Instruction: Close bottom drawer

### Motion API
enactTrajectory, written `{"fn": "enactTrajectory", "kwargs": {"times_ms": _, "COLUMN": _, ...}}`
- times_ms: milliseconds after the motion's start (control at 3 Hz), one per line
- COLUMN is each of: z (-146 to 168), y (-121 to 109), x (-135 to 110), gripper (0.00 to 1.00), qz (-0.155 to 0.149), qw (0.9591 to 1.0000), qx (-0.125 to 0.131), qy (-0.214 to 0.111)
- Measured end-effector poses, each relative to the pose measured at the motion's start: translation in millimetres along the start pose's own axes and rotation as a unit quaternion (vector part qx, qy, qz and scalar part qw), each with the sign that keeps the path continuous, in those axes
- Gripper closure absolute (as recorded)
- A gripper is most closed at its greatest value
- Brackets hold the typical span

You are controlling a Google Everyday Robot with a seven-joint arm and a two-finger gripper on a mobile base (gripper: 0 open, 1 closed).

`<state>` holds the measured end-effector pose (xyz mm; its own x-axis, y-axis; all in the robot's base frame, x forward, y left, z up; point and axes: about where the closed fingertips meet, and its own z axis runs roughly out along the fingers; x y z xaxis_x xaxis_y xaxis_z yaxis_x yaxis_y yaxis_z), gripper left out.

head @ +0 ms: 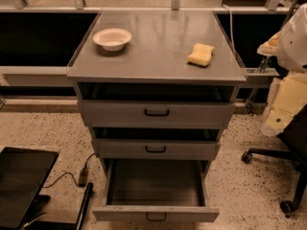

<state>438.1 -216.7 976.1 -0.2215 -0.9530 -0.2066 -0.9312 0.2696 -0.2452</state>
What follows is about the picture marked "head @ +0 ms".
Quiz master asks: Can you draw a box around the grey drawer cabinet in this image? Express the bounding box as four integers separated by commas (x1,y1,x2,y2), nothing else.
66,9,248,177

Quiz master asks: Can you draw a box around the white bowl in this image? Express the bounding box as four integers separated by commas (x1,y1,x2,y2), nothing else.
93,28,131,52

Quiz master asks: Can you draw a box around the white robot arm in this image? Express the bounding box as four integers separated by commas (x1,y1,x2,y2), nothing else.
257,4,307,136

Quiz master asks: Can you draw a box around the black monitor screen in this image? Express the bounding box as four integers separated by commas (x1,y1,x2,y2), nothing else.
0,147,59,230

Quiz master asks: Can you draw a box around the yellow sponge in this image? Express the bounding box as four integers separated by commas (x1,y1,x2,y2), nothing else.
187,43,215,67

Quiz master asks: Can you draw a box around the grey rail frame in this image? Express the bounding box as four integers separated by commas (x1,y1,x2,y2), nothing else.
0,6,291,89

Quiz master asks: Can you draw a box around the grey middle drawer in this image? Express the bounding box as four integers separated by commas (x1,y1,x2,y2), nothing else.
92,127,221,160

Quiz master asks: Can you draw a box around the black office chair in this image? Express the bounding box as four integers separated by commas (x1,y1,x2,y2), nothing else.
241,105,307,218

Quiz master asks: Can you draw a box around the grey top drawer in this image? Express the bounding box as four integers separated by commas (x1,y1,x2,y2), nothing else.
77,83,237,130

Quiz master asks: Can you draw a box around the grey bottom drawer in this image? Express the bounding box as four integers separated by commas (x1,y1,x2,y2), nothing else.
93,159,219,222

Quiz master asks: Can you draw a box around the black power adapter with cable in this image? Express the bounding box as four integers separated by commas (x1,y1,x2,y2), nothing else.
45,153,94,189

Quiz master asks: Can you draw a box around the grey drawer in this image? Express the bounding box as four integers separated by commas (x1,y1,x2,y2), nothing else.
93,159,219,222
77,83,237,130
92,127,221,160

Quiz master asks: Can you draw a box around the white cable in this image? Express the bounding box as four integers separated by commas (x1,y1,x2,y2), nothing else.
222,4,237,55

